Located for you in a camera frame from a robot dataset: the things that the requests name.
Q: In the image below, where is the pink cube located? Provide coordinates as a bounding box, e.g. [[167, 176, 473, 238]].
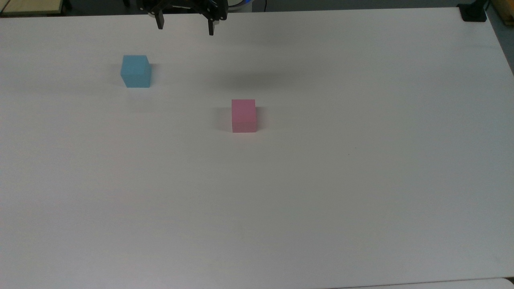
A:
[[231, 99, 257, 133]]

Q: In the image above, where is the blue cube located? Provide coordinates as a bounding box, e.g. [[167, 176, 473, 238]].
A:
[[120, 55, 153, 89]]

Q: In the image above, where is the wooden crate edge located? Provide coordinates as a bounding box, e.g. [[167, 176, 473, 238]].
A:
[[490, 0, 514, 28]]

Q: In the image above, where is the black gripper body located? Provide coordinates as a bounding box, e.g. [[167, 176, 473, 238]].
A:
[[136, 0, 228, 22]]

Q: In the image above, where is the light wooden board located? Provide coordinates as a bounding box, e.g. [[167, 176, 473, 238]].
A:
[[0, 0, 65, 17]]

